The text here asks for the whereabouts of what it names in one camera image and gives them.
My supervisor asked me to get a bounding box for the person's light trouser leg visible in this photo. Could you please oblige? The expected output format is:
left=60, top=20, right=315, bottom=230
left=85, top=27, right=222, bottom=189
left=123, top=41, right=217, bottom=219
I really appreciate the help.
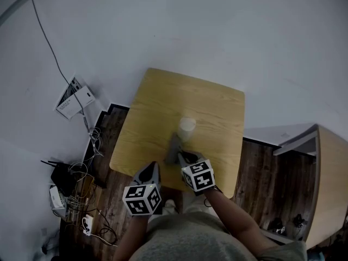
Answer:
left=182, top=191, right=218, bottom=217

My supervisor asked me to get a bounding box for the grey wall trim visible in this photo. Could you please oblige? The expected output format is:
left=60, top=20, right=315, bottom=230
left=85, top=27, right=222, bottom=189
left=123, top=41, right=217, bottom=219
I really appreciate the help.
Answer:
left=0, top=0, right=33, bottom=27

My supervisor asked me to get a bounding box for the white wall network panel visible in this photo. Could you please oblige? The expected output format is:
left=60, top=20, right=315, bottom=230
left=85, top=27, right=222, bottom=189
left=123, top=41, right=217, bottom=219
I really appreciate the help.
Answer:
left=55, top=76, right=96, bottom=121

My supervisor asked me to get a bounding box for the person's white shoe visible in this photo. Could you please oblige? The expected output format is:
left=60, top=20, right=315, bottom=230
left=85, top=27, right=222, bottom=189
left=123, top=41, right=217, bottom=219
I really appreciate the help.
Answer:
left=162, top=199, right=176, bottom=215

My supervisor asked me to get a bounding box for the black floor cable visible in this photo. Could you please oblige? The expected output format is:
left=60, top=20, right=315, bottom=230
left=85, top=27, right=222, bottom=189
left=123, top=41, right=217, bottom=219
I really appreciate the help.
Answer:
left=95, top=209, right=117, bottom=246

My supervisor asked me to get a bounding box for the bundle of white cables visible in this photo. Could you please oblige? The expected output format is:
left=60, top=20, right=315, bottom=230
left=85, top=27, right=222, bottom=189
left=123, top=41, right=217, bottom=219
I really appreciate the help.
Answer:
left=88, top=126, right=104, bottom=157

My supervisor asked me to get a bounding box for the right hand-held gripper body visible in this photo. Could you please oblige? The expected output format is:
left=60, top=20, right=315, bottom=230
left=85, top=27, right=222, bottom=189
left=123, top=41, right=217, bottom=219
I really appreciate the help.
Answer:
left=181, top=159, right=216, bottom=196

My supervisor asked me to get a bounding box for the person's grey shirt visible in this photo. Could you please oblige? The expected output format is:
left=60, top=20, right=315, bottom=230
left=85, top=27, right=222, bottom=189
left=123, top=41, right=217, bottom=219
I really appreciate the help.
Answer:
left=129, top=212, right=308, bottom=261

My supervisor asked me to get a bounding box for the brown cardboard box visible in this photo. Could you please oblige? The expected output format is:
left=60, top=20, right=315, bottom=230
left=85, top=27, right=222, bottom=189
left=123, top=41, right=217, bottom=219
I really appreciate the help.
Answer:
left=67, top=174, right=103, bottom=220

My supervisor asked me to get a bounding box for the grey wall cable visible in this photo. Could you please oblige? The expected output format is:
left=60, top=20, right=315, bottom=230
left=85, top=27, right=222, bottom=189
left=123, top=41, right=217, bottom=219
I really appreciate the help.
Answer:
left=27, top=0, right=91, bottom=132

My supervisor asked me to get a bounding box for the wooden side table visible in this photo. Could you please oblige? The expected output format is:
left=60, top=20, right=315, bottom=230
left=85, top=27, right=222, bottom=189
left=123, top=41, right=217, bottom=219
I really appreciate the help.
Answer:
left=273, top=123, right=348, bottom=251

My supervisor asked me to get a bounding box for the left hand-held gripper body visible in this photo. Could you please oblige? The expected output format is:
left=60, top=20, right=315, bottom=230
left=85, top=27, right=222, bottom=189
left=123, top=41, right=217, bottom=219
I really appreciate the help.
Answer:
left=122, top=183, right=163, bottom=216

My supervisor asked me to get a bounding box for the person's left forearm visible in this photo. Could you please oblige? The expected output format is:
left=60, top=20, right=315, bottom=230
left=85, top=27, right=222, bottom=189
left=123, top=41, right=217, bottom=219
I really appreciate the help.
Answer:
left=113, top=215, right=149, bottom=261

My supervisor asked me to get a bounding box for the black gripper wrist cord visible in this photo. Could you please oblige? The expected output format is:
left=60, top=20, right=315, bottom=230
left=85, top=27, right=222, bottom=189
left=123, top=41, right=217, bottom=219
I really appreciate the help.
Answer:
left=203, top=186, right=223, bottom=208

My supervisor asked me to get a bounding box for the white floor cable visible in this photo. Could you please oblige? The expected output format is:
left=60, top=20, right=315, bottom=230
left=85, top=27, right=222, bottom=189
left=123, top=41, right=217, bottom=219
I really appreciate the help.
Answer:
left=83, top=227, right=117, bottom=247

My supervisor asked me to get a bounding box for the black router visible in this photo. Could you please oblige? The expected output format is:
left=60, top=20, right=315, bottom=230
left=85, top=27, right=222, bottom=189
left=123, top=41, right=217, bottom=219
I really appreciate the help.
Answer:
left=40, top=159, right=82, bottom=197

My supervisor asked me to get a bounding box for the white power strip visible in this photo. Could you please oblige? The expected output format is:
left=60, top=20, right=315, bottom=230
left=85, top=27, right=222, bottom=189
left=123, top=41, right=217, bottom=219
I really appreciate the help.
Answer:
left=81, top=214, right=95, bottom=237

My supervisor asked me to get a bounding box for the white paper cup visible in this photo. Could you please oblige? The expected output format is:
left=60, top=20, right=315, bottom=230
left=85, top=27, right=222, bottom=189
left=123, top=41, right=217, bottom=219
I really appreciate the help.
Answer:
left=178, top=117, right=196, bottom=144

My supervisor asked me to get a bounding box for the small black floor device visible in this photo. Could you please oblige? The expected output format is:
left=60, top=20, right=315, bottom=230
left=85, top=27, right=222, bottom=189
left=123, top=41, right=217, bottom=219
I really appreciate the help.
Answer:
left=293, top=213, right=308, bottom=228
left=269, top=217, right=286, bottom=235

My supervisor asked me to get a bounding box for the person's right forearm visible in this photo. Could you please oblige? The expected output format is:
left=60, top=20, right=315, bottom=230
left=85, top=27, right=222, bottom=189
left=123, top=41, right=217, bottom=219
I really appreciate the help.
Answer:
left=203, top=189, right=281, bottom=252

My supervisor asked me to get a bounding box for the white modem box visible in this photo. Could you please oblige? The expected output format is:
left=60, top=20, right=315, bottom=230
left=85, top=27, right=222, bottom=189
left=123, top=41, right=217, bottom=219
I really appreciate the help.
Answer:
left=48, top=185, right=67, bottom=217

